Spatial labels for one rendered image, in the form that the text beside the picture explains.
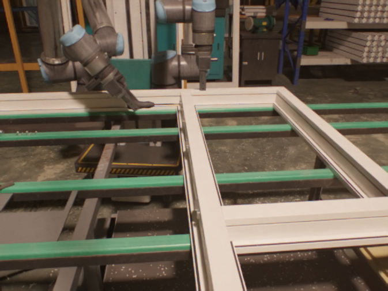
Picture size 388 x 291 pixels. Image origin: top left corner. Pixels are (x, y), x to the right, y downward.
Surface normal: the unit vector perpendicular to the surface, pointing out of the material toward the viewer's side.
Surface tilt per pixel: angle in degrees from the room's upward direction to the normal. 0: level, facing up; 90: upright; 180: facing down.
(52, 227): 0
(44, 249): 0
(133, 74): 90
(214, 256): 0
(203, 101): 90
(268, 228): 90
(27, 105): 90
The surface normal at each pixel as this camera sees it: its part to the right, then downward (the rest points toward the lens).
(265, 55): 0.08, 0.43
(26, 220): 0.00, -0.90
